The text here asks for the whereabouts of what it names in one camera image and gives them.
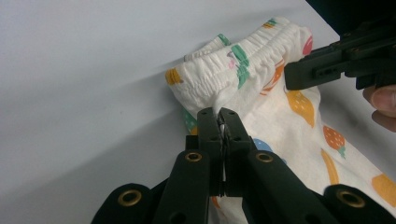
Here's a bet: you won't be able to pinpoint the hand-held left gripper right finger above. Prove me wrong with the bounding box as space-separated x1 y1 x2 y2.
219 106 341 224

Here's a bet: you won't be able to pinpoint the white fruit print pants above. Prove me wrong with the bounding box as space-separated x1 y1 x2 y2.
164 16 396 224

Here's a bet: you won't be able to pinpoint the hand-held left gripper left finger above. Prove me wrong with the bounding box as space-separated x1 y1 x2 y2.
151 106 226 224

